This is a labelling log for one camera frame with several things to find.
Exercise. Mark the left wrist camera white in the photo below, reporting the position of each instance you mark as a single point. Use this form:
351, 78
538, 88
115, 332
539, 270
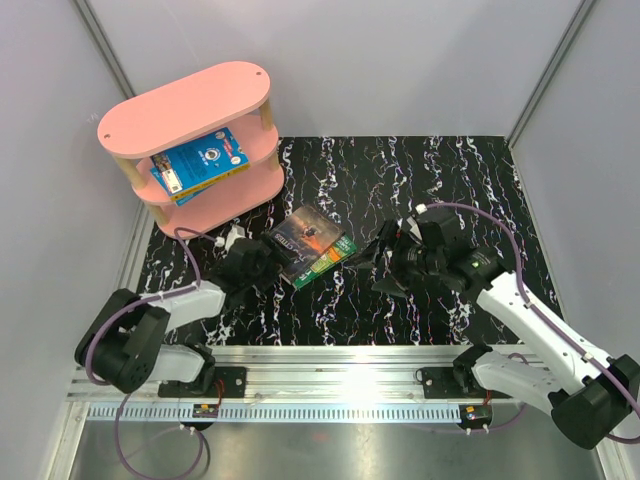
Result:
236, 232

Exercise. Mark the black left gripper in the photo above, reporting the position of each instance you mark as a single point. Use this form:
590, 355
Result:
273, 262

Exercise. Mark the blue 26-storey treehouse book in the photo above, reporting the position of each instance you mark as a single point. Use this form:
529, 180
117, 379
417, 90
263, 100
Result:
182, 185

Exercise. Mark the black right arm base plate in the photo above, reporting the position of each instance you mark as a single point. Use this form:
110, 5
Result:
439, 383

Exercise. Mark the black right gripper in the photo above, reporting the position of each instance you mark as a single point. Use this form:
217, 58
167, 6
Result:
396, 239

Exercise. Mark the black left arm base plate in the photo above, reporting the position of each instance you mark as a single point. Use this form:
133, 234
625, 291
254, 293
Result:
230, 382

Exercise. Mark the aluminium mounting rail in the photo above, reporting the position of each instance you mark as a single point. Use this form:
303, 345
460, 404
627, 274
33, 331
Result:
299, 384

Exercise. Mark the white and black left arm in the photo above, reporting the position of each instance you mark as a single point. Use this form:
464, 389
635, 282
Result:
124, 347

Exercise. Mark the small circuit board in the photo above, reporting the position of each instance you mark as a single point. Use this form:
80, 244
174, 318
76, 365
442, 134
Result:
481, 413
205, 411

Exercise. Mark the pink three-tier shelf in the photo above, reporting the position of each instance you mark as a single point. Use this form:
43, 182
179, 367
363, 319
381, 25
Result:
234, 95

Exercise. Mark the dark Tale of Two Cities book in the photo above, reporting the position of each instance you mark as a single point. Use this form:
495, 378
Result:
304, 236

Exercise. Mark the blue back-cover book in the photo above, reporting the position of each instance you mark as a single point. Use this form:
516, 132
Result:
218, 152

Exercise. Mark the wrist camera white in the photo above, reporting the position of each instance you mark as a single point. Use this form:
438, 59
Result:
412, 224
236, 232

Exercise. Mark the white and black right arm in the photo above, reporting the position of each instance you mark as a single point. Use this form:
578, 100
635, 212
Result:
586, 392

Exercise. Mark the green bottom book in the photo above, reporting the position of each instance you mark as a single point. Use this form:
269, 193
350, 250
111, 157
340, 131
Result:
339, 251

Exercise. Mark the left small circuit board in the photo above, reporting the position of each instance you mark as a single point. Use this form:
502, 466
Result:
205, 411

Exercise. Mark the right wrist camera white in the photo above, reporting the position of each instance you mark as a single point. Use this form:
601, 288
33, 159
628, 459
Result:
412, 224

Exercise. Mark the right small circuit board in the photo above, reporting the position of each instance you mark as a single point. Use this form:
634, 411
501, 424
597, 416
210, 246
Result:
481, 413

